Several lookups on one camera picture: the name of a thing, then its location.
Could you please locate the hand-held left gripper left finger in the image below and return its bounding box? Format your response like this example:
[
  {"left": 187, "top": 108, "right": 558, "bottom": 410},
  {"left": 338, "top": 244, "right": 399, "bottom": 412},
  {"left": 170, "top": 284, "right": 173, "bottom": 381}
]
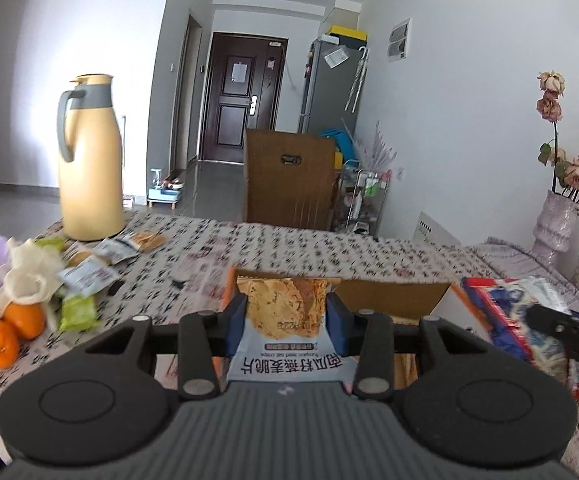
[{"left": 82, "top": 291, "right": 249, "bottom": 401}]

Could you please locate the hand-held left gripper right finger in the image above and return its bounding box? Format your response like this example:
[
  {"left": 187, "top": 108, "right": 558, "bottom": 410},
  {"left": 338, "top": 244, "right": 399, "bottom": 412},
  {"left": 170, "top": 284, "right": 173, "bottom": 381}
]
[{"left": 326, "top": 292, "right": 493, "bottom": 401}]

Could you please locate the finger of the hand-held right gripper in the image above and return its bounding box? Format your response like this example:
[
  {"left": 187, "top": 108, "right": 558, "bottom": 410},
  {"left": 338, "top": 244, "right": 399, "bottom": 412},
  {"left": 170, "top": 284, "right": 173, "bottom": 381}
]
[{"left": 526, "top": 302, "right": 579, "bottom": 377}]

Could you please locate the red edged snack packet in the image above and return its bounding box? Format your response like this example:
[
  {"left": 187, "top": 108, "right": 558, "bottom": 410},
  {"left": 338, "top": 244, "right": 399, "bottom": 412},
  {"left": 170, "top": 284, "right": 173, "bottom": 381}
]
[{"left": 462, "top": 276, "right": 578, "bottom": 399}]

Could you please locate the oat crisp snack packet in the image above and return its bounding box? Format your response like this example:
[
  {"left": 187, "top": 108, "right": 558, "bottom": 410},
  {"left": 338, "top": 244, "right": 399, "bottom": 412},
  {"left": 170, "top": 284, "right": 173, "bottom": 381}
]
[{"left": 226, "top": 266, "right": 358, "bottom": 386}]

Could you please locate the red pumpkin print cardboard box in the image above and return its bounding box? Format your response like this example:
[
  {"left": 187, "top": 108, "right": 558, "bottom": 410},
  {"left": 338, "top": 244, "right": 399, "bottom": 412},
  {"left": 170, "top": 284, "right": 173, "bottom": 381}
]
[{"left": 220, "top": 266, "right": 579, "bottom": 402}]

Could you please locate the grey striped cloth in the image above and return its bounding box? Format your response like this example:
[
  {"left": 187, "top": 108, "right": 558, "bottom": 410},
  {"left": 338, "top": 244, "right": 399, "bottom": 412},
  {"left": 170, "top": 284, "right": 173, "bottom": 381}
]
[{"left": 462, "top": 237, "right": 579, "bottom": 322}]

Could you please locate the pink textured vase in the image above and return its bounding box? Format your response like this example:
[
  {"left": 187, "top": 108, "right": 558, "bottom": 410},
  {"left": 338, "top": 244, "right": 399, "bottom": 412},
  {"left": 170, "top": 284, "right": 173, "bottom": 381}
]
[{"left": 531, "top": 189, "right": 579, "bottom": 266}]

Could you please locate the brown wooden chair back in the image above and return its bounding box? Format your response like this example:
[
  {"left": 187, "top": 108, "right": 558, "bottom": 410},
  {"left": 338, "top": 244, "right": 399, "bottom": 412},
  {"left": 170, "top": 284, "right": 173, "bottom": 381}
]
[{"left": 244, "top": 128, "right": 341, "bottom": 234}]

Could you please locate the small blue stool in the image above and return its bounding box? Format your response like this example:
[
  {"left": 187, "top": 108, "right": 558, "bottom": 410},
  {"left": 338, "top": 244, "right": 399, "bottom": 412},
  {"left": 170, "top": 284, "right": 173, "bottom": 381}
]
[{"left": 146, "top": 167, "right": 187, "bottom": 211}]

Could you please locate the dried pink roses bouquet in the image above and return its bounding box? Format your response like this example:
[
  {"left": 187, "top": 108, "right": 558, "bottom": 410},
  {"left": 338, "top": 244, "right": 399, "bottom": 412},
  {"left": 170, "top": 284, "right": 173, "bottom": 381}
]
[{"left": 535, "top": 70, "right": 579, "bottom": 206}]

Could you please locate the scatter of small snack packets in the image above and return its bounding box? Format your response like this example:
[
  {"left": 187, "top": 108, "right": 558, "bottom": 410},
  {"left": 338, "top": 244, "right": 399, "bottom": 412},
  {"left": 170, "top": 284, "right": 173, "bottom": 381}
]
[{"left": 34, "top": 231, "right": 166, "bottom": 332}]

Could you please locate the white dried grass bunch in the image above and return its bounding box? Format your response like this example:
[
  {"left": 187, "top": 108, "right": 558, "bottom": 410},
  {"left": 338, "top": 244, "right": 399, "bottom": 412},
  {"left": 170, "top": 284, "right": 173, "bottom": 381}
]
[{"left": 364, "top": 119, "right": 395, "bottom": 171}]

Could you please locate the blue plastic basin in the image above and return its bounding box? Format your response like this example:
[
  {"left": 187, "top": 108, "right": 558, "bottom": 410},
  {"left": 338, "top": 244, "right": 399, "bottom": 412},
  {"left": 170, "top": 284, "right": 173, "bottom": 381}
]
[{"left": 319, "top": 127, "right": 355, "bottom": 154}]

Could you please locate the mop pole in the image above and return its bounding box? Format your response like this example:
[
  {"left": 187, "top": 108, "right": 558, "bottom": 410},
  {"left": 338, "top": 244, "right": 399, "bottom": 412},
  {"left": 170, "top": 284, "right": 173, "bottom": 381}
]
[{"left": 120, "top": 113, "right": 128, "bottom": 196}]

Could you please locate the yellow thermos jug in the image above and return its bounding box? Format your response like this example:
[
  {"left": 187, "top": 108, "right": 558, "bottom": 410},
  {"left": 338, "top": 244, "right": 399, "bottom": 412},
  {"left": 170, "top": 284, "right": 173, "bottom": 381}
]
[{"left": 56, "top": 73, "right": 127, "bottom": 242}]

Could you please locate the cream crumpled bag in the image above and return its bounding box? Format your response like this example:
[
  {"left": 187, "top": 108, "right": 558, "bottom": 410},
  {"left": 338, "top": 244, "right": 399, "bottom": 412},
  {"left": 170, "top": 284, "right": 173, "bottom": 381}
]
[{"left": 0, "top": 239, "right": 66, "bottom": 319}]

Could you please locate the dark brown front door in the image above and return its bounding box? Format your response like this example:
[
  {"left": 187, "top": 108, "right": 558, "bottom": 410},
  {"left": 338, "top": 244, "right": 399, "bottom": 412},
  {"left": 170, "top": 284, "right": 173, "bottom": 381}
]
[{"left": 199, "top": 31, "right": 288, "bottom": 164}]

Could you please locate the grey refrigerator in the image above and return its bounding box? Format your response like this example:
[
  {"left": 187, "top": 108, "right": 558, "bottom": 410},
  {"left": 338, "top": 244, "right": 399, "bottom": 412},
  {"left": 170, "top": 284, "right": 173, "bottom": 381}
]
[{"left": 296, "top": 37, "right": 371, "bottom": 136}]

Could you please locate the grey interior doorway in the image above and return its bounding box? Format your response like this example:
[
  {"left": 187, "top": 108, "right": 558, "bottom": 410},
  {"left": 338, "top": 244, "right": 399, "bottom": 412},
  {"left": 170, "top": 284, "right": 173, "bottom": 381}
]
[{"left": 172, "top": 12, "right": 204, "bottom": 171}]

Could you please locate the white umbrella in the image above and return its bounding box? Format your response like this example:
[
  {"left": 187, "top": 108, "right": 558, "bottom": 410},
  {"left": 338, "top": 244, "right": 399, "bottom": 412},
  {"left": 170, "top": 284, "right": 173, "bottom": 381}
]
[{"left": 344, "top": 45, "right": 371, "bottom": 114}]

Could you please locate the paper sheet on refrigerator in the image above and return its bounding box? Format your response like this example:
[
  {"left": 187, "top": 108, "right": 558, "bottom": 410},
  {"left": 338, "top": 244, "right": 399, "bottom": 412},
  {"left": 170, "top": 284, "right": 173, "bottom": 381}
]
[{"left": 324, "top": 47, "right": 351, "bottom": 69}]

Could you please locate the yellow box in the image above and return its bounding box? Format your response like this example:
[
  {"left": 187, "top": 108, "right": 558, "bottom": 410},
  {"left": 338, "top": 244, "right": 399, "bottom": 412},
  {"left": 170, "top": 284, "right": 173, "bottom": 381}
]
[{"left": 329, "top": 23, "right": 369, "bottom": 41}]

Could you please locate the wire storage cart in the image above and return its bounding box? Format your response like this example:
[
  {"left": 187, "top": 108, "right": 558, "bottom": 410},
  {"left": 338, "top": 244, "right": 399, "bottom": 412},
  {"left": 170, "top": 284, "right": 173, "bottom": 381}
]
[{"left": 341, "top": 164, "right": 391, "bottom": 236}]

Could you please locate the white wall panel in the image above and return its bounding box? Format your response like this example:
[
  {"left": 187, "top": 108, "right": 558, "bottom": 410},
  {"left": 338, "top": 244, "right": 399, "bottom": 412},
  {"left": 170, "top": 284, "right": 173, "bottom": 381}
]
[{"left": 386, "top": 18, "right": 413, "bottom": 64}]

